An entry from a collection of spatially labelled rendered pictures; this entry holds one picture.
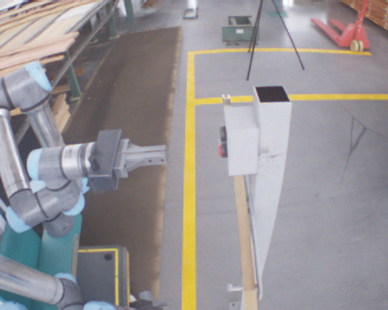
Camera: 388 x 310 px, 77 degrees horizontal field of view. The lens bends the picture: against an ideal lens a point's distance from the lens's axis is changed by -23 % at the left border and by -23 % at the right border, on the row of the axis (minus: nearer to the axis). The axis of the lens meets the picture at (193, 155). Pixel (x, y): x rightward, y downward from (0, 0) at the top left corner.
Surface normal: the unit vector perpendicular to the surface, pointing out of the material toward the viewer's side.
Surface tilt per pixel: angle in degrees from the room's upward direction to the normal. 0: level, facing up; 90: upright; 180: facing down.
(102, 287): 0
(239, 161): 90
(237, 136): 90
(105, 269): 0
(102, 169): 4
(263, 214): 90
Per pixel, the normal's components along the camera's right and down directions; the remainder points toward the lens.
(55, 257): -0.10, -0.73
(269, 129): 0.00, 0.68
